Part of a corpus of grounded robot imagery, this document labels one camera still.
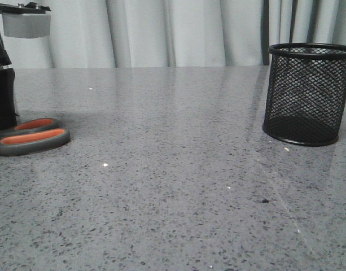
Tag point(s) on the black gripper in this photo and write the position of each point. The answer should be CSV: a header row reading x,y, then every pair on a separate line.
x,y
7,107

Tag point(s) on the grey orange handled scissors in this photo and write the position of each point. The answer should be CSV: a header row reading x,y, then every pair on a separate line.
x,y
32,136

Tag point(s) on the black mesh metal bucket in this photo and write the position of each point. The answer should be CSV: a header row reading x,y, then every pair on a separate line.
x,y
306,93

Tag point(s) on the pale grey curtain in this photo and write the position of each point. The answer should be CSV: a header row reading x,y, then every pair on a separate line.
x,y
107,34

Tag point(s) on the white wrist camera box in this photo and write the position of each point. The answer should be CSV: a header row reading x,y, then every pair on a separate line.
x,y
26,25

